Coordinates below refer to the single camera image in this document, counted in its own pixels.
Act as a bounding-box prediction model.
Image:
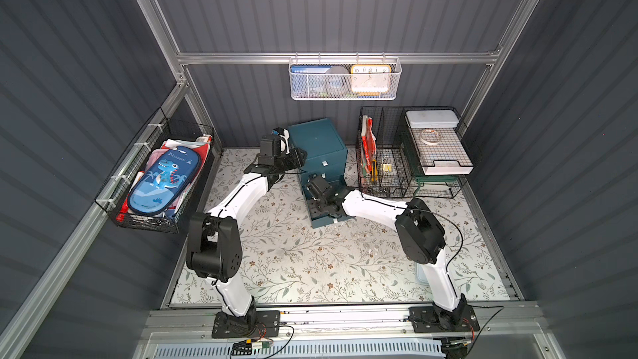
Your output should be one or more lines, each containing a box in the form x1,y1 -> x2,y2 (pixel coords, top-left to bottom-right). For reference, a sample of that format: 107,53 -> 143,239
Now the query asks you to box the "teal drawer cabinet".
288,118 -> 348,229

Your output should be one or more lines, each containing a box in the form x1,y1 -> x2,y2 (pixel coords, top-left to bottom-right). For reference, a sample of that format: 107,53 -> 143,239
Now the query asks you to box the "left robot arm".
185,128 -> 307,317

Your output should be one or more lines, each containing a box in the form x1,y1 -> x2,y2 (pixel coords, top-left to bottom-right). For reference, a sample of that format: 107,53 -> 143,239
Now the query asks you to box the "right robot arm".
305,176 -> 461,312

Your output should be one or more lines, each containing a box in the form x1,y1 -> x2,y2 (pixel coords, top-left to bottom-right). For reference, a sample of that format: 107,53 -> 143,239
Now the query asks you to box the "yellow utility knife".
370,159 -> 378,184

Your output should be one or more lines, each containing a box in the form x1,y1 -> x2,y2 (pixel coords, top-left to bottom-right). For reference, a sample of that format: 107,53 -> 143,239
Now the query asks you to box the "blue box in basket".
289,65 -> 331,101

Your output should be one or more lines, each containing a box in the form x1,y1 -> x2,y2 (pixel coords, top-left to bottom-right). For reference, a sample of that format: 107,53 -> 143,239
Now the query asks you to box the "grey tape roll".
324,66 -> 351,96

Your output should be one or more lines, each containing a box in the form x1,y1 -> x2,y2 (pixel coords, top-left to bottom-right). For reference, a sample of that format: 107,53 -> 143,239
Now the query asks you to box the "yellow alarm clock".
350,64 -> 392,96

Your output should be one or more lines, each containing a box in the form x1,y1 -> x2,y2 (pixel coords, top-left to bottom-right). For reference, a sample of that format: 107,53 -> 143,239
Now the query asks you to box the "blue dinosaur pencil case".
127,146 -> 201,216

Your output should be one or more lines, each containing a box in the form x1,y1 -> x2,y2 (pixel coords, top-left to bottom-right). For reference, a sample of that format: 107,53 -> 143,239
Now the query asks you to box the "clear tape roll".
420,129 -> 442,146

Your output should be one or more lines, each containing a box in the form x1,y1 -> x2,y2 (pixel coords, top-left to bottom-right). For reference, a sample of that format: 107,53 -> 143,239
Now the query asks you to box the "checkered notebook tray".
410,128 -> 474,176

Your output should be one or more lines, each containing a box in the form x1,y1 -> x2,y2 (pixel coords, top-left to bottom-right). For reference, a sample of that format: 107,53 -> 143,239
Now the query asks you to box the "white box on organizer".
405,110 -> 460,129

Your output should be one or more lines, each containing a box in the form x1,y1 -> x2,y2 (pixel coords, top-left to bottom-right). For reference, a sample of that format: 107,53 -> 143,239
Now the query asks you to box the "white hanging wire basket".
288,55 -> 403,101

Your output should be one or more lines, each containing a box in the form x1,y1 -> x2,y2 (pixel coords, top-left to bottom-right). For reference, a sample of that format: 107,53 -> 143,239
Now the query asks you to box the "black wire desk organizer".
357,106 -> 477,199

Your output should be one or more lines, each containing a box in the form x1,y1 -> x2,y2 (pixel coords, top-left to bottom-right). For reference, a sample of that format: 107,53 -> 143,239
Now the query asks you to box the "black wall wire basket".
96,112 -> 214,234

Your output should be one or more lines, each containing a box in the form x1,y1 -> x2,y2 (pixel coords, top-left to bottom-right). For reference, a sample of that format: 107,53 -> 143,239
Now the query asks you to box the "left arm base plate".
211,310 -> 281,339

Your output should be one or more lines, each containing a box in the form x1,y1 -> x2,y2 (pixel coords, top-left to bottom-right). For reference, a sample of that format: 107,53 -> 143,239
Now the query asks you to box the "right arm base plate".
408,305 -> 480,333

